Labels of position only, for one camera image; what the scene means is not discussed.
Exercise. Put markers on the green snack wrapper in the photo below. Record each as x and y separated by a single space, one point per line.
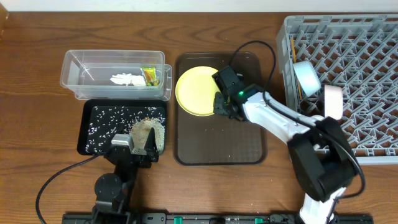
149 74

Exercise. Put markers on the grey dishwasher rack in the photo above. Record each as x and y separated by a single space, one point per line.
357 53

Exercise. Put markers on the black food waste tray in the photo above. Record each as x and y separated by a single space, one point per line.
101 119

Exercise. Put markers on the wooden chopstick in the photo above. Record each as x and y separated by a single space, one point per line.
294 61

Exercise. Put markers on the leftover rice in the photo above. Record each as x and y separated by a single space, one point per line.
140 131

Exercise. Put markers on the clear plastic bin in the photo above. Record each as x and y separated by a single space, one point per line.
87 73

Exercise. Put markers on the blue bowl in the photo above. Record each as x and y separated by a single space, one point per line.
307 77

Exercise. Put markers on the white bowl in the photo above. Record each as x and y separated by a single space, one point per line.
333 102

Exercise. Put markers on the black rail at table edge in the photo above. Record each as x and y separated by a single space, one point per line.
161 218

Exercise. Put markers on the dark brown serving tray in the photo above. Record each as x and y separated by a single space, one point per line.
217 140

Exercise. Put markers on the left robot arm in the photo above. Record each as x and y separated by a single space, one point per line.
113 190

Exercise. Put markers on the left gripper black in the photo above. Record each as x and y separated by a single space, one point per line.
134 156

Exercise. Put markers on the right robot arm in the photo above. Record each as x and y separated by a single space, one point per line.
323 161

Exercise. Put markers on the yellow plate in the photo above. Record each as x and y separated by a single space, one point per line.
195 91

